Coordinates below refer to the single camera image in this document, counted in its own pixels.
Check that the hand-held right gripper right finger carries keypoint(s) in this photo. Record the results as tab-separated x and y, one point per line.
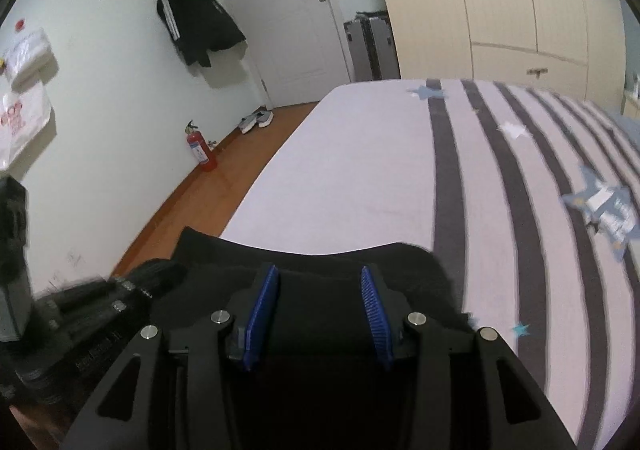
375	315

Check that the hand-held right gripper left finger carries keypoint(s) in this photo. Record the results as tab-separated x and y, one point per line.
260	315

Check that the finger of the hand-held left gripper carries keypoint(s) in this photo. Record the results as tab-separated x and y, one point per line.
150	275

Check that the black garment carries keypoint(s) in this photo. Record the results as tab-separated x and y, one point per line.
320	320

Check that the red fire extinguisher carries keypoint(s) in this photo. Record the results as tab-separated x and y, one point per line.
204	153

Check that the striped and blue bed sheet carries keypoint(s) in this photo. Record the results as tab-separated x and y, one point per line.
375	180

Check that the grey white sneaker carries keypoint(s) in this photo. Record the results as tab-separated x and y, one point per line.
248	124
265	119

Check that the white bag with red print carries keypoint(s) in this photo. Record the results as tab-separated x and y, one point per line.
25	130

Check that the black jacket with white stripes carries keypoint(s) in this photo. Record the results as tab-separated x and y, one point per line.
195	15

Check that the grey suitcase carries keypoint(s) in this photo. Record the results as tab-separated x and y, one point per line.
372	48

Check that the white door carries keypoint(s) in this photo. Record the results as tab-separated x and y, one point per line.
280	30

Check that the cream wardrobe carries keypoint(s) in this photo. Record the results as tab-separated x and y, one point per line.
500	5

